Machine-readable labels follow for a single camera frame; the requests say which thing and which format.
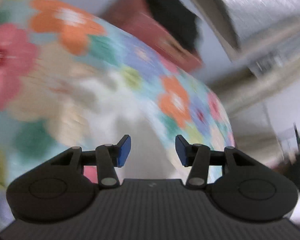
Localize floral quilted bedspread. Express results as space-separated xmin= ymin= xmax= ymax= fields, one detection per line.
xmin=0 ymin=0 xmax=237 ymax=230

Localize beige shiny curtain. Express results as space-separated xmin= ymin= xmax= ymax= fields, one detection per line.
xmin=210 ymin=54 xmax=300 ymax=117

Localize beige window frame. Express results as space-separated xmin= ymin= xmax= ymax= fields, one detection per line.
xmin=172 ymin=0 xmax=300 ymax=64

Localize silver quilted window insulation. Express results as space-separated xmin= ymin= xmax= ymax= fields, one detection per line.
xmin=207 ymin=0 xmax=300 ymax=44

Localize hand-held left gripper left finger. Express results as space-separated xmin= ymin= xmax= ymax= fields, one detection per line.
xmin=50 ymin=134 xmax=132 ymax=189

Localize black folded clothes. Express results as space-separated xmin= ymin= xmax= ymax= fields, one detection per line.
xmin=140 ymin=0 xmax=203 ymax=56

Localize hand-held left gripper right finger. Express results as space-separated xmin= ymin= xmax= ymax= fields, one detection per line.
xmin=175 ymin=134 xmax=260 ymax=189

